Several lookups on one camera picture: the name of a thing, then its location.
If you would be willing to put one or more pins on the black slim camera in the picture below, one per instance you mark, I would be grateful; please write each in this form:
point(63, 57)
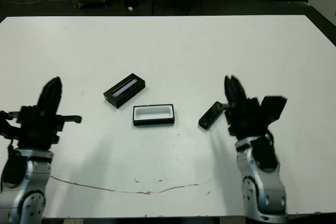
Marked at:
point(211, 115)

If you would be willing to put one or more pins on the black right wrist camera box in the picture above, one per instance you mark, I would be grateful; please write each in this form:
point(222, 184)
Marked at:
point(273, 108)

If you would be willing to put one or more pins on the black box with white insert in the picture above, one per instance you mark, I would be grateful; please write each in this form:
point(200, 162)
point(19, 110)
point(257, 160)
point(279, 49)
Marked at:
point(153, 113)

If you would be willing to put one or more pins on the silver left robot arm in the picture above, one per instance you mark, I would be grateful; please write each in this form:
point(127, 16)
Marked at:
point(31, 182)

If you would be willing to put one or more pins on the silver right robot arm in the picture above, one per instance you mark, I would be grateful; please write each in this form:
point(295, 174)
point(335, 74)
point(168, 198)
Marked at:
point(262, 190)

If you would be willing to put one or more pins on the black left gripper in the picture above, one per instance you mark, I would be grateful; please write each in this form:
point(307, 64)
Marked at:
point(39, 132)

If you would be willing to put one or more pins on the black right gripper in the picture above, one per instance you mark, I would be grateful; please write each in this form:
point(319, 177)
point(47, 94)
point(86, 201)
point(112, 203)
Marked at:
point(244, 121)

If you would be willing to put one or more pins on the black box lid with window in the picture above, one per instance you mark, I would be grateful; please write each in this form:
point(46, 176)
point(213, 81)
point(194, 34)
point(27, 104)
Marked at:
point(123, 91)

